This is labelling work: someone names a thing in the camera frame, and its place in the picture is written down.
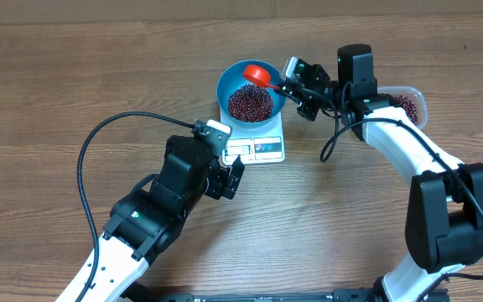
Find red scoop blue handle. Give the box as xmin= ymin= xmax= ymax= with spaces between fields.
xmin=242 ymin=65 xmax=278 ymax=90

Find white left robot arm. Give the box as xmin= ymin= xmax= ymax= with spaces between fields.
xmin=58 ymin=132 xmax=245 ymax=301

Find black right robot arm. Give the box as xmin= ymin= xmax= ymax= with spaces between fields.
xmin=275 ymin=44 xmax=483 ymax=301

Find red beans in bowl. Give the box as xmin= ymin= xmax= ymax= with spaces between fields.
xmin=227 ymin=84 xmax=274 ymax=122

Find white digital kitchen scale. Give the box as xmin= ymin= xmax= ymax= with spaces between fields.
xmin=221 ymin=110 xmax=286 ymax=165

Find teal blue bowl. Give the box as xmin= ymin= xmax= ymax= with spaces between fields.
xmin=216 ymin=60 xmax=286 ymax=128

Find clear plastic container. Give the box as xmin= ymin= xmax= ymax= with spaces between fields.
xmin=378 ymin=86 xmax=428 ymax=129

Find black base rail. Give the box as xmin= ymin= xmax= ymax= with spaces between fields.
xmin=117 ymin=283 xmax=386 ymax=302

